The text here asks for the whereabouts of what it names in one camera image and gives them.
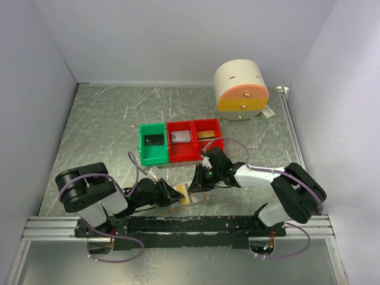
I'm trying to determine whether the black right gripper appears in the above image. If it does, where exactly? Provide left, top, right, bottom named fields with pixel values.
left=188, top=163, right=221, bottom=193

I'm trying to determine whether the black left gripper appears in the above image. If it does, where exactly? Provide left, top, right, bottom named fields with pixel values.
left=135, top=177, right=185, bottom=208

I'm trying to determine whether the brown leather card holder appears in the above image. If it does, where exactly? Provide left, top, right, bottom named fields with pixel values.
left=168, top=192, right=207, bottom=213

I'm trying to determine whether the orange card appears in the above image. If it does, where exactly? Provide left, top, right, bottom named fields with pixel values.
left=175, top=182, right=202, bottom=207

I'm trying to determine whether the red plastic bin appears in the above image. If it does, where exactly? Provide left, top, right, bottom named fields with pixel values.
left=194, top=118, right=221, bottom=160
left=166, top=121, right=200, bottom=163

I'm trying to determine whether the green plastic bin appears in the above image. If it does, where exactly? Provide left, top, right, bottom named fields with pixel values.
left=139, top=123, right=169, bottom=166

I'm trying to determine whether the white round drawer cabinet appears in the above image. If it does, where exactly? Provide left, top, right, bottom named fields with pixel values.
left=213, top=59, right=269, bottom=121

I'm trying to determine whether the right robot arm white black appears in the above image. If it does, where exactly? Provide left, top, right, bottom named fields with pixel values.
left=188, top=147, right=327, bottom=236

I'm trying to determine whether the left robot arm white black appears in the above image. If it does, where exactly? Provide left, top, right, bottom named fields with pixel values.
left=55, top=163, right=185, bottom=237

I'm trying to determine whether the silver purple card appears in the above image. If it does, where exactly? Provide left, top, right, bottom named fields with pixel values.
left=170, top=130, right=192, bottom=143

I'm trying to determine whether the gold card in bin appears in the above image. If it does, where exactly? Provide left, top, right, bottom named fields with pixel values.
left=197, top=130, right=216, bottom=141

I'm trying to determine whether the black card in green bin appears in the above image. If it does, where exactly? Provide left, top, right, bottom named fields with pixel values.
left=144, top=134, right=164, bottom=146

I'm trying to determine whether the small white green box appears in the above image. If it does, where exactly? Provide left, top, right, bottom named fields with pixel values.
left=261, top=105, right=276, bottom=121

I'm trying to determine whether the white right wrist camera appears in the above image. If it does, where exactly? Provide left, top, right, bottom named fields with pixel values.
left=201, top=152, right=212, bottom=169

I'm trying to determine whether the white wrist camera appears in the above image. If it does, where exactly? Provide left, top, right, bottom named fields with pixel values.
left=201, top=152, right=212, bottom=169
left=147, top=166, right=158, bottom=181

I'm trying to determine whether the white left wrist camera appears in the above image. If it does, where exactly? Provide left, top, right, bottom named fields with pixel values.
left=147, top=166, right=158, bottom=181

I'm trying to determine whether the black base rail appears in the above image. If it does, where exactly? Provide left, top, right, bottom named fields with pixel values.
left=74, top=215, right=286, bottom=252

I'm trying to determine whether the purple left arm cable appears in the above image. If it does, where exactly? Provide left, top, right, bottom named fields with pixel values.
left=58, top=151, right=148, bottom=264

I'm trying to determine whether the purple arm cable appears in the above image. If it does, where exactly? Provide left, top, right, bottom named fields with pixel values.
left=58, top=151, right=148, bottom=264
left=200, top=137, right=324, bottom=259

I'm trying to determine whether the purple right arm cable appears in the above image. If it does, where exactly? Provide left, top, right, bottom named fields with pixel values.
left=200, top=137, right=324, bottom=259

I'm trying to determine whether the white corner bracket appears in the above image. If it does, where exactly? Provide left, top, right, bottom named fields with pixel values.
left=276, top=86, right=289, bottom=96

